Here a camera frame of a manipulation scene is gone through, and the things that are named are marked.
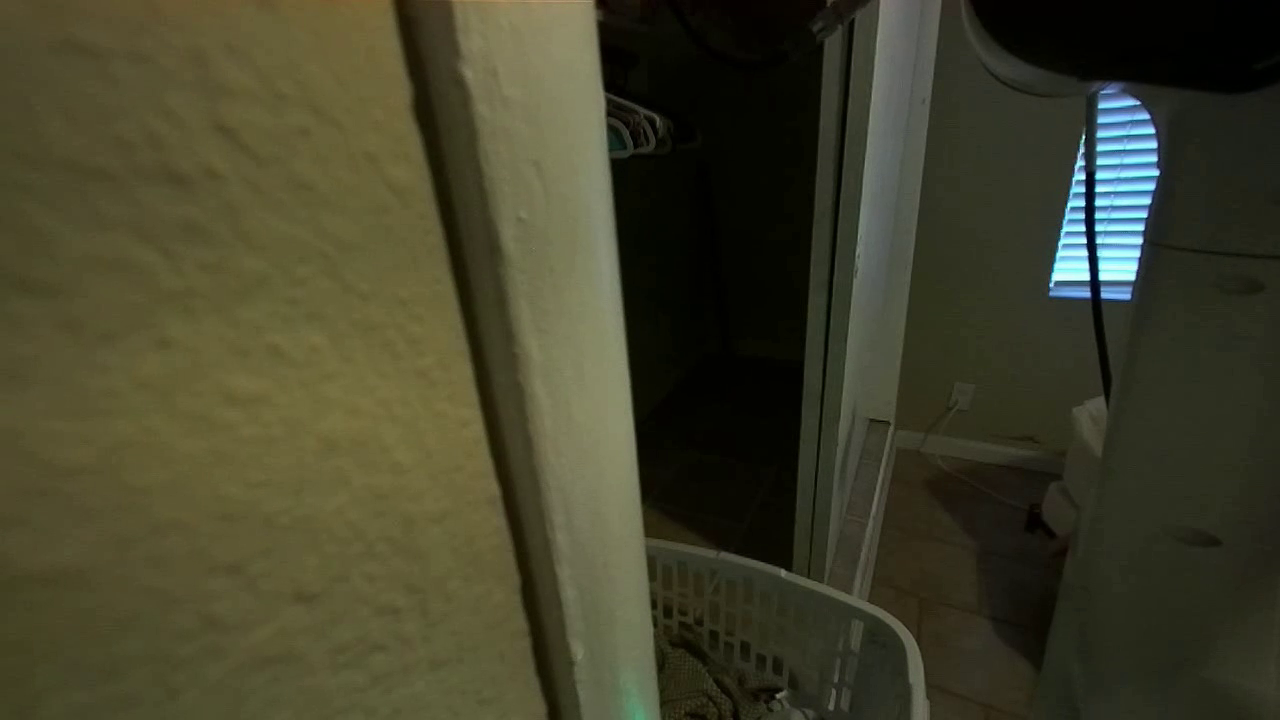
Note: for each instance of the white plastic laundry basket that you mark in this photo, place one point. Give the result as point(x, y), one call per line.
point(762, 606)

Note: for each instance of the white wall outlet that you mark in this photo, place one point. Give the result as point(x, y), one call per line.
point(962, 397)

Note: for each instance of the white baseboard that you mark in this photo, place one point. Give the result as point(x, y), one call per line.
point(974, 448)

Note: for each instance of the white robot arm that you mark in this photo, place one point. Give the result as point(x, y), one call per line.
point(1184, 466)

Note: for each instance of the white closet door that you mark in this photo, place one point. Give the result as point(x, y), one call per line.
point(882, 304)

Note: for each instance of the white clothes hanger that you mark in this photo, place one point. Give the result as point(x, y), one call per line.
point(634, 126)

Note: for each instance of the crumpled clothes pile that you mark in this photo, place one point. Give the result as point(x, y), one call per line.
point(693, 680)

